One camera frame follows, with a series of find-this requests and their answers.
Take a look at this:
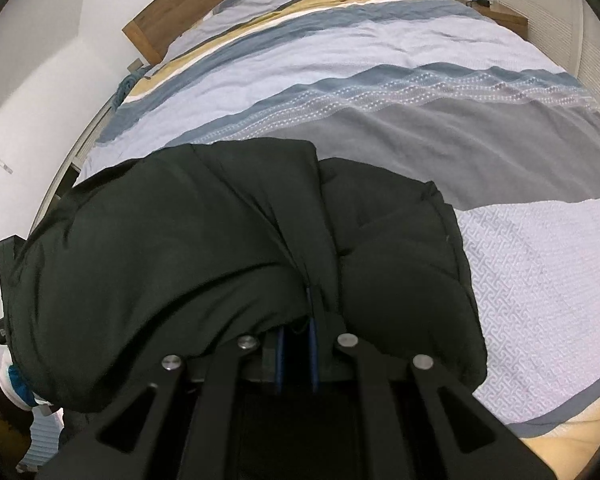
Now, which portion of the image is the black puffer coat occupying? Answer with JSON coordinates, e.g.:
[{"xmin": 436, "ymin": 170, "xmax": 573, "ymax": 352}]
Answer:
[{"xmin": 2, "ymin": 139, "xmax": 486, "ymax": 413}]

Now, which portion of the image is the blue clothes pile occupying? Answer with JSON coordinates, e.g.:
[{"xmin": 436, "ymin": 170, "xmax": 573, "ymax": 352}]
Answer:
[{"xmin": 111, "ymin": 66, "xmax": 150, "ymax": 110}]

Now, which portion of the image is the striped duvet on bed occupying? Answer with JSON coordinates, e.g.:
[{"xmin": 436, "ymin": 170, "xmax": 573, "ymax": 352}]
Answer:
[{"xmin": 81, "ymin": 0, "xmax": 600, "ymax": 438}]

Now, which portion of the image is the wooden headboard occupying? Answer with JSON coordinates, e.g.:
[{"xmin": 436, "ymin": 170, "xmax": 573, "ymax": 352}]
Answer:
[{"xmin": 121, "ymin": 0, "xmax": 424, "ymax": 66}]

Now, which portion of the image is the wooden nightstand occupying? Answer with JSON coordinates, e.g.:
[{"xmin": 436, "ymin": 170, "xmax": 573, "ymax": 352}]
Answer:
[{"xmin": 468, "ymin": 1, "xmax": 529, "ymax": 40}]

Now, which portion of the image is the wall socket plate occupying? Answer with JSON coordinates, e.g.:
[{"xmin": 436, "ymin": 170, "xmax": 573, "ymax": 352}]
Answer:
[{"xmin": 128, "ymin": 58, "xmax": 144, "ymax": 73}]

